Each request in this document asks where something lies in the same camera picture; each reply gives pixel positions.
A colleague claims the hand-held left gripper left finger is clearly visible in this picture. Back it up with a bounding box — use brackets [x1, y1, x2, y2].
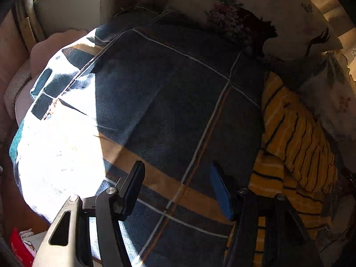
[32, 161, 146, 267]

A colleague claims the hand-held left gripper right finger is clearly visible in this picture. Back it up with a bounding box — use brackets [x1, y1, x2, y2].
[209, 161, 324, 267]

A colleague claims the yellow striped small garment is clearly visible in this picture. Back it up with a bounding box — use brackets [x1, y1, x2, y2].
[226, 71, 338, 267]

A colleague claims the blue plaid blanket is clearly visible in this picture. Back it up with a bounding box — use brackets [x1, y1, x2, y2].
[10, 10, 269, 267]

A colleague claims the red packet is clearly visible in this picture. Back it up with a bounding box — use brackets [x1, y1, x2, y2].
[10, 227, 34, 267]

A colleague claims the pink upholstered chair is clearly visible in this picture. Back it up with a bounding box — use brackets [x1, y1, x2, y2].
[3, 28, 89, 128]

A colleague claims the floral print pillow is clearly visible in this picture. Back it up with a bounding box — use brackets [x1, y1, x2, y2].
[164, 0, 356, 156]

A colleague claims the beige curtain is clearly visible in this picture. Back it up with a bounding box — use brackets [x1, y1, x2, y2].
[15, 0, 46, 52]

